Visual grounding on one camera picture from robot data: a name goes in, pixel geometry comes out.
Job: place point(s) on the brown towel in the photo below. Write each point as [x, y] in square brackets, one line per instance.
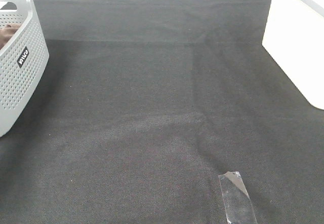
[7, 32]

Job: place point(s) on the black table cloth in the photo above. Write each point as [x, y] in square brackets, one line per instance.
[144, 103]

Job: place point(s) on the clear tape strip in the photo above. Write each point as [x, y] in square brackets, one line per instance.
[237, 204]

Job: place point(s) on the white perforated laundry basket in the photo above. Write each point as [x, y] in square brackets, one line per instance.
[23, 60]

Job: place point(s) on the white storage box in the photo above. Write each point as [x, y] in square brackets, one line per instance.
[293, 37]

